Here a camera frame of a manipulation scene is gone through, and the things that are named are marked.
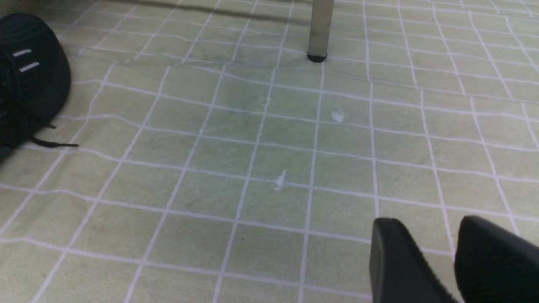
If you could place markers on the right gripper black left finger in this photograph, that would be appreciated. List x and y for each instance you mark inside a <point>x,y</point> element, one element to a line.
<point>399,273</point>

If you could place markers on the right black mesh sneaker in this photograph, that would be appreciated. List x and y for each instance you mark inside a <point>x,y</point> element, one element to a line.
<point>35,81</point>

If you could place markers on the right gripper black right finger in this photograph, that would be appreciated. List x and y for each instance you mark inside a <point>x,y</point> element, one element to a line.
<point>494,265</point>

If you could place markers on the green checked tablecloth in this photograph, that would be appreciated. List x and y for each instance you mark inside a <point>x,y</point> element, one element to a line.
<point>217,164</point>

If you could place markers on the stainless steel shoe rack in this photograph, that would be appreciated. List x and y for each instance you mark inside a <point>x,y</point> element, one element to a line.
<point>320,28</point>

